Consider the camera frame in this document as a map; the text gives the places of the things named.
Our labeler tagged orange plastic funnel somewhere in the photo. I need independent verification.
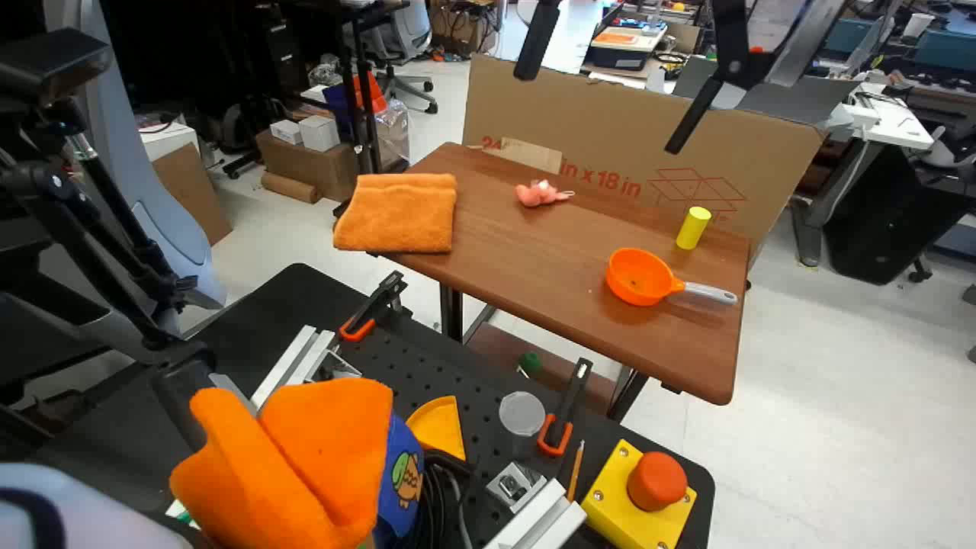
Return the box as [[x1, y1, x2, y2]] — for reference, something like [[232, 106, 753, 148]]
[[604, 244, 742, 310]]

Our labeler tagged black table leg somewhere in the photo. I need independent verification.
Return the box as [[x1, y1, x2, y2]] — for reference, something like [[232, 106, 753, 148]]
[[606, 366, 653, 424], [437, 283, 469, 344]]

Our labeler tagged pink soft toy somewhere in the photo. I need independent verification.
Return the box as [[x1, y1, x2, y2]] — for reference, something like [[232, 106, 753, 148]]
[[513, 177, 576, 210]]

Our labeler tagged black perforated mounting board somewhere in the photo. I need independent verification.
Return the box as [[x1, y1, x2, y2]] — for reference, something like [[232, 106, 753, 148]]
[[39, 259, 721, 549]]

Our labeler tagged orange folded towel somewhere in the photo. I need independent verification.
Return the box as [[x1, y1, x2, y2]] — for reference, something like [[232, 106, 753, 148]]
[[331, 172, 459, 255]]

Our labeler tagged orange and black clamp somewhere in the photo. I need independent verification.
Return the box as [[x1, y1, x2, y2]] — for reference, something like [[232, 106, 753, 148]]
[[535, 354, 594, 460], [336, 268, 411, 344]]

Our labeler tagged grey round disc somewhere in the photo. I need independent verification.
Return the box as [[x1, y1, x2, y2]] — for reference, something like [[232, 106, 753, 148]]
[[497, 387, 548, 440]]

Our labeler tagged yellow wedge piece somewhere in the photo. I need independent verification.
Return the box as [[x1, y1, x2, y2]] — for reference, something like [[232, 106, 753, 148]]
[[403, 392, 469, 465]]

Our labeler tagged white plastic bag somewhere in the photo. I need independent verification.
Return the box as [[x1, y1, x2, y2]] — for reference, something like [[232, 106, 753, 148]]
[[371, 99, 414, 172]]

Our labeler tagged large brown cardboard sheet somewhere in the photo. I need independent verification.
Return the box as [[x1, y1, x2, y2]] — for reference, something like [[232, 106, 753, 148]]
[[459, 55, 826, 272]]

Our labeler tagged yellow cylinder block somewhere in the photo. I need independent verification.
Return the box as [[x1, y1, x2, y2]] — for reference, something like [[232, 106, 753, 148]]
[[673, 204, 713, 252]]

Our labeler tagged open brown cardboard box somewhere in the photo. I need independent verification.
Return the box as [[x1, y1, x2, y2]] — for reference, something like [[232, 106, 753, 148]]
[[254, 125, 364, 204]]

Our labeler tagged orange pencil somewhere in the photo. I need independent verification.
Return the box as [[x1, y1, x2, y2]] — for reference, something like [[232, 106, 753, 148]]
[[564, 436, 589, 503]]

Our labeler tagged silver aluminium extrusion bar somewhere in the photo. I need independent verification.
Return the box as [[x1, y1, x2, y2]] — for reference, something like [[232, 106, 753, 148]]
[[483, 477, 591, 549], [251, 322, 345, 411]]

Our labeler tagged black slanted pole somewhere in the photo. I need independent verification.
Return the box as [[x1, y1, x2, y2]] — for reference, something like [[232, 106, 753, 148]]
[[513, 0, 564, 84]]

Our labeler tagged black office chair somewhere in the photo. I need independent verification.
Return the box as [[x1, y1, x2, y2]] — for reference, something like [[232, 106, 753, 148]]
[[348, 0, 443, 115]]

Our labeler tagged orange plush toy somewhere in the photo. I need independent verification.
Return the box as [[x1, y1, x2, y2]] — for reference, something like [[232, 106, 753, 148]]
[[169, 375, 395, 549]]

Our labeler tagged yellow emergency stop box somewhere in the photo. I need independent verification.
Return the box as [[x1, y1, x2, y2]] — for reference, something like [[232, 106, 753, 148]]
[[578, 436, 700, 549]]

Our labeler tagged tall brown cardboard box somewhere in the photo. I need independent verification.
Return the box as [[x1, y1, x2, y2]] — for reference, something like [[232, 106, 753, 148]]
[[149, 140, 235, 246]]

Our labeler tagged tripod with black tipped legs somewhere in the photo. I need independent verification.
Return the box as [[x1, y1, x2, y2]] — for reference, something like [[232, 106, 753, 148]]
[[664, 0, 780, 159]]

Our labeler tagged pale blue grey cover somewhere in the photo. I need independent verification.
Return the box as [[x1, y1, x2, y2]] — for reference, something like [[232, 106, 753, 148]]
[[59, 0, 222, 304]]

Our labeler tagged large black bag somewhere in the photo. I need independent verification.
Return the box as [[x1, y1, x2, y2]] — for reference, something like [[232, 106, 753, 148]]
[[819, 146, 956, 288]]

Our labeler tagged white folding table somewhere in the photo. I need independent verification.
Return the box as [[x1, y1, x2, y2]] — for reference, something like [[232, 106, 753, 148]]
[[790, 77, 935, 268]]

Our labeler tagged white rounded housing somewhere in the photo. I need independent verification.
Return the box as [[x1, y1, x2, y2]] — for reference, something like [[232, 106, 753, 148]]
[[0, 460, 193, 549]]

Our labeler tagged small grey square mount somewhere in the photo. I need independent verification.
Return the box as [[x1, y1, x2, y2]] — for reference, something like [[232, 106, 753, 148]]
[[484, 460, 548, 516]]

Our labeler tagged black cable bundle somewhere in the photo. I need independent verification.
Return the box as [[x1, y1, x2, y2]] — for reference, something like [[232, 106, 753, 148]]
[[419, 450, 476, 549]]

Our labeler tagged large black camera stand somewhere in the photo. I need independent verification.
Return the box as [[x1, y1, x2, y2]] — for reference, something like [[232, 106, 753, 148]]
[[0, 28, 222, 436]]

